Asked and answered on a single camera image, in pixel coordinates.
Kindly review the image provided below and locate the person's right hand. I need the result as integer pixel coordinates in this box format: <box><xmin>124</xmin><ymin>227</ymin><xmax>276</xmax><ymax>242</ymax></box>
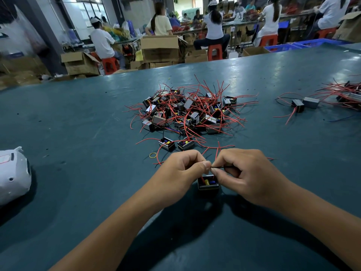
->
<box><xmin>211</xmin><ymin>148</ymin><xmax>294</xmax><ymax>209</ymax></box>

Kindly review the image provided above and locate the person's left hand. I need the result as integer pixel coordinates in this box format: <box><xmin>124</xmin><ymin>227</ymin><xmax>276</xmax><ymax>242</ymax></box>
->
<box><xmin>138</xmin><ymin>149</ymin><xmax>212</xmax><ymax>209</ymax></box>

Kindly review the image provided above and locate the single black electronic component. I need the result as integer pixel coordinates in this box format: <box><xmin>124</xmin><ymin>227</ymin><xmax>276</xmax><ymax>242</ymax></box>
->
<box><xmin>275</xmin><ymin>94</ymin><xmax>305</xmax><ymax>125</ymax></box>
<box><xmin>303</xmin><ymin>97</ymin><xmax>320</xmax><ymax>109</ymax></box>
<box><xmin>196</xmin><ymin>173</ymin><xmax>221</xmax><ymax>191</ymax></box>

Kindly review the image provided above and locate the central pile of wired modules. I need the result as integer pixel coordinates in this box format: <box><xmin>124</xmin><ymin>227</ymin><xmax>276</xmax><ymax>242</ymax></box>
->
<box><xmin>127</xmin><ymin>76</ymin><xmax>260</xmax><ymax>164</ymax></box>

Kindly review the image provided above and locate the person's right forearm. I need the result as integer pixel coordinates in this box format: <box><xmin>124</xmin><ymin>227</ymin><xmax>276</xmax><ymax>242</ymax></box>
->
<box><xmin>275</xmin><ymin>186</ymin><xmax>361</xmax><ymax>271</ymax></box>

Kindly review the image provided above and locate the person's left forearm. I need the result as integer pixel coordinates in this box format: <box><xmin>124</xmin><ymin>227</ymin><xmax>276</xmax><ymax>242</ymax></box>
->
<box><xmin>50</xmin><ymin>197</ymin><xmax>161</xmax><ymax>271</ymax></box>

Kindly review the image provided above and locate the low cardboard box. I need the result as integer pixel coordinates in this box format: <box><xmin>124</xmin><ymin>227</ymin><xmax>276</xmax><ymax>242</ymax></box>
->
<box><xmin>185</xmin><ymin>49</ymin><xmax>209</xmax><ymax>64</ymax></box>

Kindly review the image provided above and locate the shallow cardboard box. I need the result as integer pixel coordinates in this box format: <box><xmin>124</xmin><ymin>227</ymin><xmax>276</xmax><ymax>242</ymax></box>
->
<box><xmin>243</xmin><ymin>47</ymin><xmax>271</xmax><ymax>56</ymax></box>

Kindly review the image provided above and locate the blue plastic crate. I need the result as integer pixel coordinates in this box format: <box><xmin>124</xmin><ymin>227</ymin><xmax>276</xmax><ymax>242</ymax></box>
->
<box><xmin>290</xmin><ymin>38</ymin><xmax>350</xmax><ymax>48</ymax></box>
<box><xmin>265</xmin><ymin>44</ymin><xmax>300</xmax><ymax>52</ymax></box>

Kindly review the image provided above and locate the red plastic stool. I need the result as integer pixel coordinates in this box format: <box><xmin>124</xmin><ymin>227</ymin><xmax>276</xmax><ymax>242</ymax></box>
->
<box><xmin>259</xmin><ymin>35</ymin><xmax>279</xmax><ymax>47</ymax></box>
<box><xmin>316</xmin><ymin>28</ymin><xmax>337</xmax><ymax>39</ymax></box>
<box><xmin>207</xmin><ymin>44</ymin><xmax>223</xmax><ymax>61</ymax></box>
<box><xmin>102</xmin><ymin>57</ymin><xmax>119</xmax><ymax>75</ymax></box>

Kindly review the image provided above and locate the large closed cardboard box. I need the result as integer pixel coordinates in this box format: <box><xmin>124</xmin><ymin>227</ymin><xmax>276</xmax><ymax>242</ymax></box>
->
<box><xmin>141</xmin><ymin>35</ymin><xmax>180</xmax><ymax>62</ymax></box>

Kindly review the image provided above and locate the open cardboard box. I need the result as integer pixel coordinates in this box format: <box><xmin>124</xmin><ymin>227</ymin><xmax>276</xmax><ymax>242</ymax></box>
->
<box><xmin>61</xmin><ymin>50</ymin><xmax>101</xmax><ymax>76</ymax></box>

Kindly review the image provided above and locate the white plastic shell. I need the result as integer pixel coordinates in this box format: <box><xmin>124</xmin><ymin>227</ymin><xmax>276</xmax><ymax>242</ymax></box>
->
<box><xmin>0</xmin><ymin>146</ymin><xmax>32</xmax><ymax>207</ymax></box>

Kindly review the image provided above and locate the tilted cardboard box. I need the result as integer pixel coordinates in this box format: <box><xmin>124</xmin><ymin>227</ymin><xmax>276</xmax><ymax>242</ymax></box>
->
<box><xmin>333</xmin><ymin>11</ymin><xmax>361</xmax><ymax>43</ymax></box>

